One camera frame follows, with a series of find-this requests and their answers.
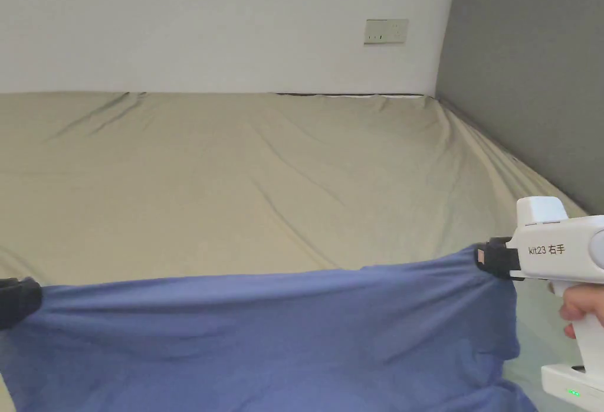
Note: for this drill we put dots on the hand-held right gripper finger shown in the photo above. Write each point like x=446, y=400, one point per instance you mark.
x=490, y=258

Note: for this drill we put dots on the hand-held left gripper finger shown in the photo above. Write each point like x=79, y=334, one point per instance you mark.
x=19, y=301

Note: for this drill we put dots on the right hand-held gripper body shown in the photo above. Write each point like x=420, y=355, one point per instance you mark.
x=561, y=251

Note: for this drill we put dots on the blue garment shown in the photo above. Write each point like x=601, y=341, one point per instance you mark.
x=264, y=336

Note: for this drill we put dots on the person's right hand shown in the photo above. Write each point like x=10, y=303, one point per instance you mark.
x=585, y=305

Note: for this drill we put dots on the grey padded headboard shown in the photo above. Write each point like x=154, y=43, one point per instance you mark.
x=528, y=76

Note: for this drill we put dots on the bed with beige sheet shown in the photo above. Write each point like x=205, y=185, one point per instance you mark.
x=245, y=180

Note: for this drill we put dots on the white wall socket panel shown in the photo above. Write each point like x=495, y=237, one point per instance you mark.
x=386, y=31

